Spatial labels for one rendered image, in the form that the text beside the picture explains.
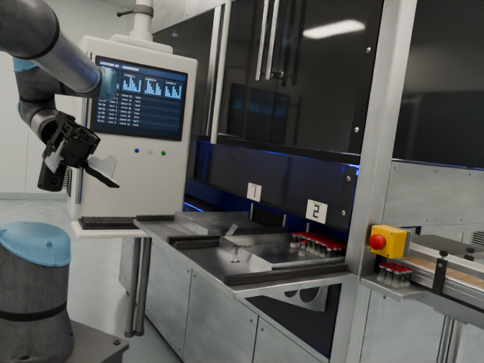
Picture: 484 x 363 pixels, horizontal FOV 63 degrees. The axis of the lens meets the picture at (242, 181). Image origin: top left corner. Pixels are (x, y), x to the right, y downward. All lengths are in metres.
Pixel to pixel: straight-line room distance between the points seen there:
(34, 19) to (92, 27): 5.87
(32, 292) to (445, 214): 1.19
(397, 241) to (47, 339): 0.81
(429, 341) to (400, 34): 1.02
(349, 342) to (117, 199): 1.11
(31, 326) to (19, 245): 0.14
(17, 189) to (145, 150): 4.66
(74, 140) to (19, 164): 5.42
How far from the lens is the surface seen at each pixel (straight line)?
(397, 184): 1.21
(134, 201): 1.82
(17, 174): 6.32
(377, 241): 1.07
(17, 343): 0.80
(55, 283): 0.77
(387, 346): 1.40
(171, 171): 1.85
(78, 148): 0.91
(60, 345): 0.82
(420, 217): 1.33
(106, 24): 6.58
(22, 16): 0.64
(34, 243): 0.74
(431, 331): 1.60
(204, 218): 1.57
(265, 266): 1.04
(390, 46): 1.16
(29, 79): 1.02
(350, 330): 1.23
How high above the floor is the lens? 1.22
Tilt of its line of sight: 6 degrees down
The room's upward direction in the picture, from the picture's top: 7 degrees clockwise
